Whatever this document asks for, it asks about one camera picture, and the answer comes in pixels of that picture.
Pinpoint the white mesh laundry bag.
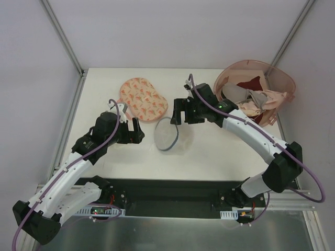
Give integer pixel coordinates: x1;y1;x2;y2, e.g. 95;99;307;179
154;117;194;155

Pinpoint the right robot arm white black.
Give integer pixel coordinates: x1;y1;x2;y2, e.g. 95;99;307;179
170;83;303;208

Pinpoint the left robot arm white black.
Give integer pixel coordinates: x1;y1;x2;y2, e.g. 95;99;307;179
13;111;144;245

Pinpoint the floral pink laundry pouch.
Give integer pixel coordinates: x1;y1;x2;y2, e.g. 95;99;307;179
120;77;169;122

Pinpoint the grey bra in tub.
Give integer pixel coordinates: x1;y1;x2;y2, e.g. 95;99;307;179
220;83;268;110

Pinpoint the pink bra in tub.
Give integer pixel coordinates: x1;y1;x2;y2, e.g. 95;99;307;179
235;90;287;117

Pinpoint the dark red garment in tub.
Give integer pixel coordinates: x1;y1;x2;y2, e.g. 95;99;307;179
237;76;263;91

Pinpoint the left controller board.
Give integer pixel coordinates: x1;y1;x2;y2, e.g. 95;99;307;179
74;206;126;218

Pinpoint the controller board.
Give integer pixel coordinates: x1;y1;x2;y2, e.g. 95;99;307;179
74;206;126;218
219;210;255;220

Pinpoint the pink translucent plastic tub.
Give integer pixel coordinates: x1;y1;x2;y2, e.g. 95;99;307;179
213;60;296;127

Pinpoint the right controller board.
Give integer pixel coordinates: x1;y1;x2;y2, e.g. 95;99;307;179
219;210;255;220

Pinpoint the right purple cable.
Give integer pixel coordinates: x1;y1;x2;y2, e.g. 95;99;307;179
188;74;326;227

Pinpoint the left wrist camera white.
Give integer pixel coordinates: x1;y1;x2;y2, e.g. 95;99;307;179
108;102;128;123

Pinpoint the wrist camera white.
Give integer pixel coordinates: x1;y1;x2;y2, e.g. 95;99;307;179
184;78;195;91
108;102;128;123

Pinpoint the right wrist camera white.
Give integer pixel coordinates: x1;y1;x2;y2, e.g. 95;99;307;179
184;78;195;91

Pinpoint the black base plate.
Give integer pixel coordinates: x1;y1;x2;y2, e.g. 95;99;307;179
75;178;300;218

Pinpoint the aluminium front rail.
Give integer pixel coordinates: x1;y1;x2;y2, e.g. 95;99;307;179
268;190;316;211

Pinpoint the left aluminium frame post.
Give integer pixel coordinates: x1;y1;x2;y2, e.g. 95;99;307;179
39;0;85;77

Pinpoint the aluminium frame post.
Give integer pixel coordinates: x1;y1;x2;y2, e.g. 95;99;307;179
270;0;317;67
39;0;85;77

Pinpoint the right aluminium frame post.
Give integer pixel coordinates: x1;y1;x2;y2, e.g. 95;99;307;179
270;0;317;67

